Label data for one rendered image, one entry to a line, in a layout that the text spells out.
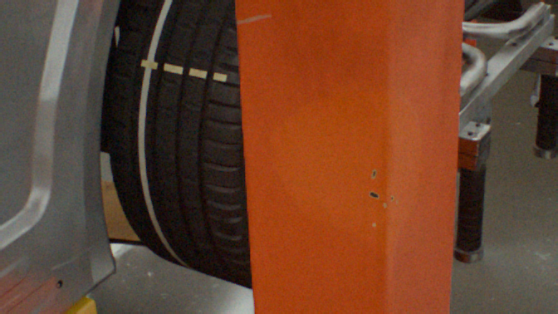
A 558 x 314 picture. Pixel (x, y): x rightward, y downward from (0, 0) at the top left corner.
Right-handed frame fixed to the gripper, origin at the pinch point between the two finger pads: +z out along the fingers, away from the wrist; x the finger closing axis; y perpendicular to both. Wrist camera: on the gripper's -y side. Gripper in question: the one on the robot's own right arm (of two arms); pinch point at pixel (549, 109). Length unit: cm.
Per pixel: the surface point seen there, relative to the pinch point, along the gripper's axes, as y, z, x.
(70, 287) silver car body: -5, 71, -42
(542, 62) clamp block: 9.1, 2.5, -1.0
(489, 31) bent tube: 17.5, 13.6, -6.2
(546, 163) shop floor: -83, -127, -36
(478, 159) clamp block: 8.9, 36.1, 1.5
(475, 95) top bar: 15.0, 29.8, -1.9
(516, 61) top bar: 13.8, 14.2, -1.5
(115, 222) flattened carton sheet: -82, -38, -132
